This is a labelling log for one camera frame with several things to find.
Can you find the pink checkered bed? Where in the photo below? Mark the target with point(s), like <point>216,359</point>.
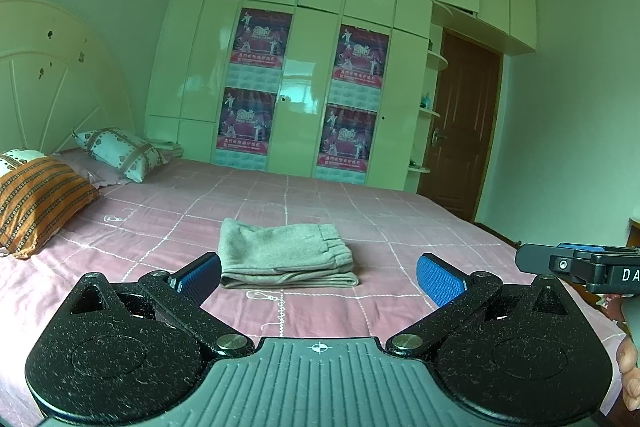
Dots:
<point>350,212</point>

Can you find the stack of books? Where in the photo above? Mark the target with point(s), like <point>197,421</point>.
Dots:
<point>167,147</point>

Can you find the purple wall poster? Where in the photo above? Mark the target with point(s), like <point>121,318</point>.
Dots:
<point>246,127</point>
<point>360,62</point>
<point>346,142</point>
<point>261,42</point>

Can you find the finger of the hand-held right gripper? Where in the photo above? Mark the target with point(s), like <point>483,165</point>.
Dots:
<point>537,257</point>

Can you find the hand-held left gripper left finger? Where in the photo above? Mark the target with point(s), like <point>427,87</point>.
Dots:
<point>200,278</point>

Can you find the orange striped pillow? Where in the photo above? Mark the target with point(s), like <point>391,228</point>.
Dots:
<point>40,202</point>

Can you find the teal bottle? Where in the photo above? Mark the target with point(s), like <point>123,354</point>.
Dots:
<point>426,100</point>

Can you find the white patterned pillow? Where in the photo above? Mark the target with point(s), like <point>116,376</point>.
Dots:
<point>122,152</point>

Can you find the grey pants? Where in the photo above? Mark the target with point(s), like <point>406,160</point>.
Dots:
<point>285,252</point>

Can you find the cream headboard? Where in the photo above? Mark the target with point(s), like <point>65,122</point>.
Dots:
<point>55,72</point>

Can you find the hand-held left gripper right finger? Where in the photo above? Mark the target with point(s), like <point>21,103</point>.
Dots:
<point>440,279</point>

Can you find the brown wooden door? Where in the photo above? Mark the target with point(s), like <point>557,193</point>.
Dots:
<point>462,122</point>

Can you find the person's right hand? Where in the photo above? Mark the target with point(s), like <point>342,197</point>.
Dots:
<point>631,367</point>

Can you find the white heart print pillow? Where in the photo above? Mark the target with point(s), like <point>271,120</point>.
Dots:
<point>17,159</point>

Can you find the brown wooden furniture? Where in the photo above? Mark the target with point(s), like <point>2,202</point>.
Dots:
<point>635,231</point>

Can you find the cream corner shelf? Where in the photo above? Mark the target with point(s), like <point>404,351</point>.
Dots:
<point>431,112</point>

